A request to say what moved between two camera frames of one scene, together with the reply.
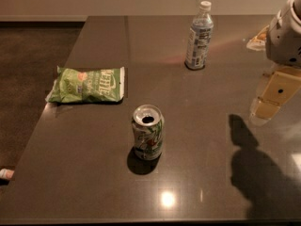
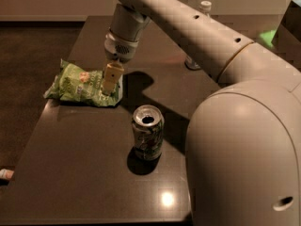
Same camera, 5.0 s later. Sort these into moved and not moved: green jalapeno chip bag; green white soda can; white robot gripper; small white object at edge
Moved: white robot gripper; green jalapeno chip bag
Not moved: green white soda can; small white object at edge
